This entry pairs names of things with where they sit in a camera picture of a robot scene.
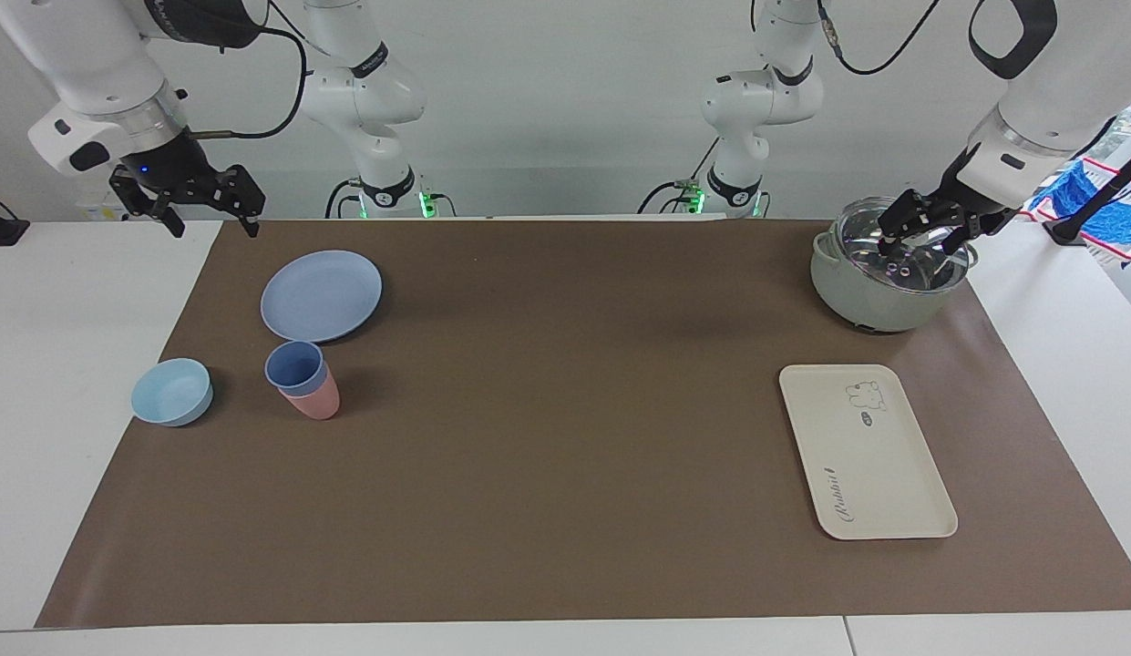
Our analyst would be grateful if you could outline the brown table mat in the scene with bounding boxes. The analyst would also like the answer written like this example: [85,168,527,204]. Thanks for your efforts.
[35,219,1131,630]

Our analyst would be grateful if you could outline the black base cable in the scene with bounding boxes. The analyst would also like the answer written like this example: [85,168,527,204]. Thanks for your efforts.
[325,177,364,220]
[638,137,723,216]

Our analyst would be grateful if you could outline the black stand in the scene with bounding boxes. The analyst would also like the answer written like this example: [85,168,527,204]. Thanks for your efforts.
[1044,144,1131,247]

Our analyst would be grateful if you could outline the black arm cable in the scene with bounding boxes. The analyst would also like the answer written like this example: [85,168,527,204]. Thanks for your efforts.
[816,0,941,77]
[187,23,309,140]

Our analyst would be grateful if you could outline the pale green pot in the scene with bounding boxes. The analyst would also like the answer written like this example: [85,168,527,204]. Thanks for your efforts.
[809,197,979,333]

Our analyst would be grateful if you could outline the black right base cable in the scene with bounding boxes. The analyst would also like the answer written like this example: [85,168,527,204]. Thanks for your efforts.
[325,177,364,220]

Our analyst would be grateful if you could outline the glass pot lid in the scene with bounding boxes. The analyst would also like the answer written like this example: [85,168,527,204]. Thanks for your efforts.
[836,197,974,293]

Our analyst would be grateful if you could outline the blue ribbed cup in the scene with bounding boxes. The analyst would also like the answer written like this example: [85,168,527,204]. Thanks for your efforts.
[264,340,330,396]

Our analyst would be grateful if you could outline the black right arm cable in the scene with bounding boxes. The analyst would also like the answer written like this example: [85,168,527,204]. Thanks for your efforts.
[187,23,309,140]

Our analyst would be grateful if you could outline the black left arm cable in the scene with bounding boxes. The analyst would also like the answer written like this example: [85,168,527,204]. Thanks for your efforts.
[816,0,941,77]

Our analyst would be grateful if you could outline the pink cup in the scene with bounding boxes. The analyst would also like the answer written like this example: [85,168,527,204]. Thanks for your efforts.
[280,364,341,421]

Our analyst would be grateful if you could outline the light blue bowl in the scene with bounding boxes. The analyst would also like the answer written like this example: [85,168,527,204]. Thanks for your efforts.
[130,357,214,427]

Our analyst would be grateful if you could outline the blue round plate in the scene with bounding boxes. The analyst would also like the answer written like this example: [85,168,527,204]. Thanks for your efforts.
[260,250,384,344]

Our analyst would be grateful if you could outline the cream rabbit print tray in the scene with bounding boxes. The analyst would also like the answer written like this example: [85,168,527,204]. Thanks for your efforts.
[778,364,959,541]

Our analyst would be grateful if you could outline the blue cloth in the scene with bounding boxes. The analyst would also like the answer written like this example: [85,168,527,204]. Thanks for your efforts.
[1025,157,1131,267]

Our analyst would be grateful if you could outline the black left base cable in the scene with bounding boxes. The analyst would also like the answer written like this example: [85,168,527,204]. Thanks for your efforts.
[638,137,723,216]

